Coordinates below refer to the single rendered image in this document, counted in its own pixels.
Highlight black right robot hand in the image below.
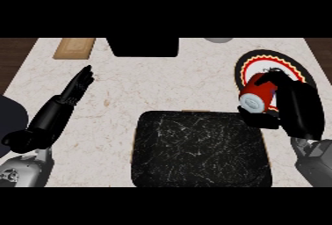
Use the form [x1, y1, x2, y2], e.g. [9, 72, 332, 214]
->
[236, 69, 326, 141]

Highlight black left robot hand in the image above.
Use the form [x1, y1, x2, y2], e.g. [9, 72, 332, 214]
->
[0, 64, 96, 155]

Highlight red can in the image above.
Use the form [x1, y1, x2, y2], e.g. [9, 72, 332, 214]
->
[239, 72, 279, 113]

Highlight black red patterned plate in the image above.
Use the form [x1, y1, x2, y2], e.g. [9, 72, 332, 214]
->
[233, 49, 324, 118]

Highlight black marbled tray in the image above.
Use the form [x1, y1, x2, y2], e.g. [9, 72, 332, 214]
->
[130, 110, 273, 188]

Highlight dark grey rounded object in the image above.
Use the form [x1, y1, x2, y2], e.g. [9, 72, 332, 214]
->
[0, 95, 29, 159]

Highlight wooden cutting board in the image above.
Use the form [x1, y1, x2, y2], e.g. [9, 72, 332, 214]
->
[51, 38, 97, 61]

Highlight grey round object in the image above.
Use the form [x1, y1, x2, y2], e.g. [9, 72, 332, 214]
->
[203, 38, 234, 44]

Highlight black appliance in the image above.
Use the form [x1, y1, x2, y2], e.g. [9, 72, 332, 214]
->
[105, 38, 180, 58]

